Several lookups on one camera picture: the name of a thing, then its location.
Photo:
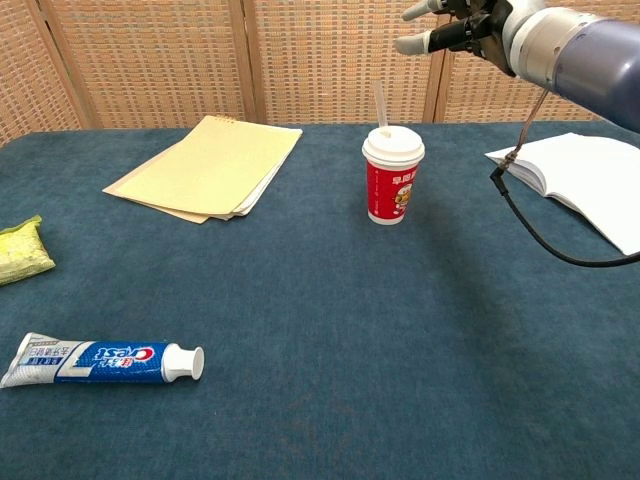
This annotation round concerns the blue white toothpaste tube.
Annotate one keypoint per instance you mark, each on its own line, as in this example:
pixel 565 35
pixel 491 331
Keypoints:
pixel 110 362

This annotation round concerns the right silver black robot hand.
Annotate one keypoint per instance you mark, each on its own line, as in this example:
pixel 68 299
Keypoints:
pixel 480 27

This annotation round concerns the open white notebook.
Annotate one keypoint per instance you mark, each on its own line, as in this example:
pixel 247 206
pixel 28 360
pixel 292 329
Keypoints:
pixel 590 175

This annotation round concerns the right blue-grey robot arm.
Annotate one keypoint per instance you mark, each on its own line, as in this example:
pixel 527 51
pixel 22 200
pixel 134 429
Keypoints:
pixel 590 55

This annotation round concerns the transparent plastic straw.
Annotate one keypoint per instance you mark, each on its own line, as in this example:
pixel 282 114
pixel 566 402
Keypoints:
pixel 382 107

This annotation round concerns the tan paper notepad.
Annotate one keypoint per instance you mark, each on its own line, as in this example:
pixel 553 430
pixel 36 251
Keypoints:
pixel 210 170

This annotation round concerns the red paper cup white lid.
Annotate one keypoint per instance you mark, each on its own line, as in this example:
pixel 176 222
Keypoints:
pixel 390 190

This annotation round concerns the woven bamboo folding screen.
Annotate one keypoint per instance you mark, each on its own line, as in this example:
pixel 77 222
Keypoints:
pixel 150 60

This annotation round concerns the green snack packet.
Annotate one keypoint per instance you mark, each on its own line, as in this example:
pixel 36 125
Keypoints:
pixel 22 252

